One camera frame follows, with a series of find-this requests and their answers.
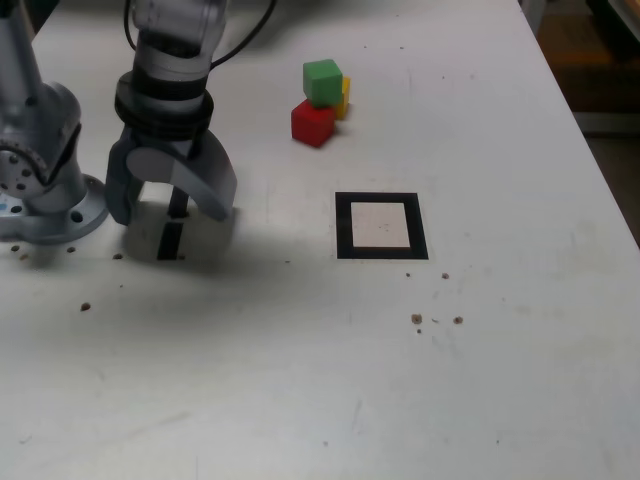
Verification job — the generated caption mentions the grey metal bar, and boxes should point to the grey metal bar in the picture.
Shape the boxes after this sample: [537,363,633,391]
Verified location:
[573,110,640,135]

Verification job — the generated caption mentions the yellow cube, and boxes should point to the yellow cube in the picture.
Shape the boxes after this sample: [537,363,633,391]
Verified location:
[333,76,353,121]

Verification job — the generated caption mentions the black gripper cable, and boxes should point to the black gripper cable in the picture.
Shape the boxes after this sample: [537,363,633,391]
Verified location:
[207,0,279,71]

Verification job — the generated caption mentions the green cube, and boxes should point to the green cube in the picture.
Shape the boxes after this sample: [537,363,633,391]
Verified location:
[302,58,345,110]

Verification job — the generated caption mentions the grey metal post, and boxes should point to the grey metal post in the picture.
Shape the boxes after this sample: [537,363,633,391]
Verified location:
[519,0,547,36]

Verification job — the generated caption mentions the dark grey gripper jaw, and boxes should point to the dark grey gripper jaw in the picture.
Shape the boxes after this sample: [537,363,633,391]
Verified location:
[103,135,149,227]

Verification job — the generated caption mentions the red cube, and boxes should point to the red cube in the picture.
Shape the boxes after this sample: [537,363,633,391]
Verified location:
[291,98,337,149]

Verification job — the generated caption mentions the black tape square outline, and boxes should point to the black tape square outline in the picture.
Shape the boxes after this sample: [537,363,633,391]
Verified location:
[334,191,431,262]

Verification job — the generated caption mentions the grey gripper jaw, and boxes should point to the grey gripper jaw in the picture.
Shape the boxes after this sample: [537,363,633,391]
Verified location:
[124,130,240,223]

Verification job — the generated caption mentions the black tape strip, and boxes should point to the black tape strip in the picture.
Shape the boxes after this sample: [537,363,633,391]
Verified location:
[156,183,192,262]

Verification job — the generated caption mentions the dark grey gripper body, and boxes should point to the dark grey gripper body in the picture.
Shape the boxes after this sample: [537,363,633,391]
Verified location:
[122,126,207,160]

